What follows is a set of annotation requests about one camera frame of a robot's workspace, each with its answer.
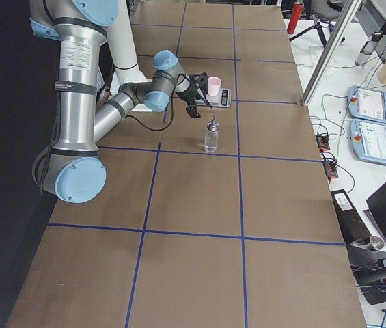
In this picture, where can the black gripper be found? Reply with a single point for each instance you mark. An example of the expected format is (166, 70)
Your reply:
(188, 96)

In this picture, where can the glass sauce dispenser bottle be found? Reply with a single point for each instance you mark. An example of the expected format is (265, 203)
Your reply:
(212, 135)

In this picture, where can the pink paper cup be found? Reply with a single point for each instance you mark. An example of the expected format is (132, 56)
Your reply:
(214, 85)

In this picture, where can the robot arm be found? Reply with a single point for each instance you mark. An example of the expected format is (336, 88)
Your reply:
(69, 167)

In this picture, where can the digital kitchen scale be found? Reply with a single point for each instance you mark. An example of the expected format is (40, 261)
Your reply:
(222, 99)

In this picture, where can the white pillar with base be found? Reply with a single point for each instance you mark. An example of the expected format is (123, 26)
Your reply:
(127, 76)

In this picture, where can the orange terminal block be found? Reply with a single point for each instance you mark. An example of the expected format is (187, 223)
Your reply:
(330, 168)
(322, 142)

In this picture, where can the red cylinder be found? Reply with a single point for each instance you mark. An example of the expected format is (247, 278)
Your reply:
(295, 16)

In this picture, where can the black tripod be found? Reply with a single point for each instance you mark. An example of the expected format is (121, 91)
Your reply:
(319, 28)

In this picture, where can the upper blue teach pendant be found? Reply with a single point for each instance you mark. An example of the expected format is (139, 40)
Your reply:
(367, 103)

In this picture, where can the blue teach pendant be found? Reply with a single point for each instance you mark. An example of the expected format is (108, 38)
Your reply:
(368, 139)
(367, 103)

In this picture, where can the lower blue teach pendant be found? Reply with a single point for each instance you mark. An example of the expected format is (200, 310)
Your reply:
(368, 139)

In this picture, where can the black control box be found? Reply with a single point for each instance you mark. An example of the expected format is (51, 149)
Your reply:
(353, 229)

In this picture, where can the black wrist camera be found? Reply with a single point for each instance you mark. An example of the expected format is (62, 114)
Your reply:
(200, 81)

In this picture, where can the aluminium frame post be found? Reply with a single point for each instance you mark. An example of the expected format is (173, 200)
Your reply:
(344, 20)

